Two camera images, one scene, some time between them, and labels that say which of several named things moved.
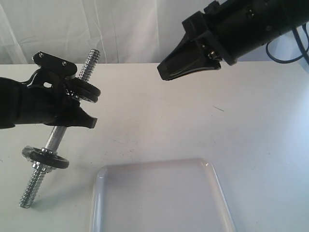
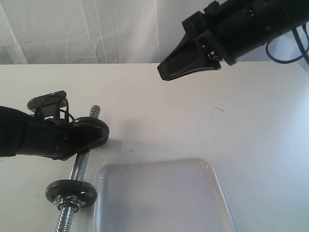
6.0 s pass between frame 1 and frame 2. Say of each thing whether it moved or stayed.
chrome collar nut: moved
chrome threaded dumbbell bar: moved
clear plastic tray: stayed
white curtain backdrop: stayed
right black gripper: stayed
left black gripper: moved
